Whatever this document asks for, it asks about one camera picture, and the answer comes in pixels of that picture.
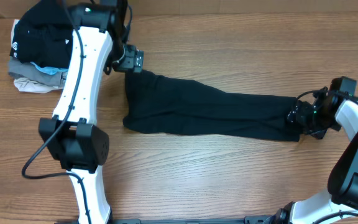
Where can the light blue garment in pile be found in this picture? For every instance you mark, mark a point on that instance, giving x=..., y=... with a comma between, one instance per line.
x=49, y=70

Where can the dark green t-shirt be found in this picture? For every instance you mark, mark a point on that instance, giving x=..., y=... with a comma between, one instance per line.
x=158, y=104

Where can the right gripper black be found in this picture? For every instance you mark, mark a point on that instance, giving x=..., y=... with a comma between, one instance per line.
x=298, y=114

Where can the grey garment in pile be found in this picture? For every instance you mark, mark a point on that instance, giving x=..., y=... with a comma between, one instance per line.
x=17, y=70

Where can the beige garment in pile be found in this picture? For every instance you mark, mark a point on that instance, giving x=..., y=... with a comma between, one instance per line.
x=33, y=85

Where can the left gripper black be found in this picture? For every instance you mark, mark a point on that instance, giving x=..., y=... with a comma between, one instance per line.
x=134, y=60

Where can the black garment on pile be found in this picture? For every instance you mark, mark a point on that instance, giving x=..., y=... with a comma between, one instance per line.
x=50, y=14

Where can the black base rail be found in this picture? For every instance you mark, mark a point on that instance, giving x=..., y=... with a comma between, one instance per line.
x=246, y=220

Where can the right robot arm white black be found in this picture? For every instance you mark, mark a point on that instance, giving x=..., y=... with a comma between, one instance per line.
x=339, y=199

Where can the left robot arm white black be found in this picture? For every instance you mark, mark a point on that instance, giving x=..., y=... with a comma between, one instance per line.
x=71, y=135

